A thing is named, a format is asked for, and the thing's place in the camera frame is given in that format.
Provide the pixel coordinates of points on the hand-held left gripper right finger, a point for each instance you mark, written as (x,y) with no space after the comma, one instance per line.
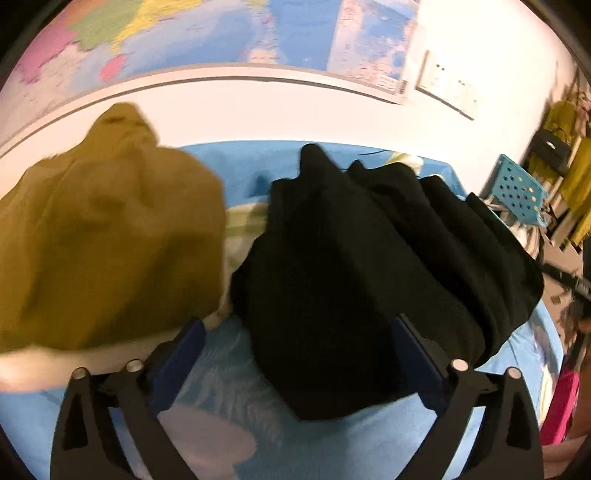
(418,360)

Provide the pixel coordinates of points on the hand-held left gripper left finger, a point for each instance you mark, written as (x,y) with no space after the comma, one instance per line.
(178,364)

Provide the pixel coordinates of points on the black garment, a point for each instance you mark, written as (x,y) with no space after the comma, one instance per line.
(369,286)

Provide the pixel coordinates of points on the blue floral bed sheet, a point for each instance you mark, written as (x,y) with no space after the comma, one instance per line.
(221,397)

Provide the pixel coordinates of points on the blue perforated plastic stool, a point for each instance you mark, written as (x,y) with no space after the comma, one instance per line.
(517,189)

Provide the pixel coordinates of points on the cream cloth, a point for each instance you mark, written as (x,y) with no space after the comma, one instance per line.
(60,364)

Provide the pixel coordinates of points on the pink cloth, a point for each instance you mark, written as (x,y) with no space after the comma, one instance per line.
(561,406)

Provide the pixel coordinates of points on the black handbag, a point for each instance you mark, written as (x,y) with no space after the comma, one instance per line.
(550,150)

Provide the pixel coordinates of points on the mustard yellow garment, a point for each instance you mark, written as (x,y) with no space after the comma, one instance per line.
(106,240)

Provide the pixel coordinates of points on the white wall socket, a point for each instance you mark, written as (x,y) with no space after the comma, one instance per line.
(429,74)
(450,90)
(467,102)

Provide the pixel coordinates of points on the wall map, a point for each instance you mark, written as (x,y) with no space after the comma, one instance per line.
(161,32)
(374,41)

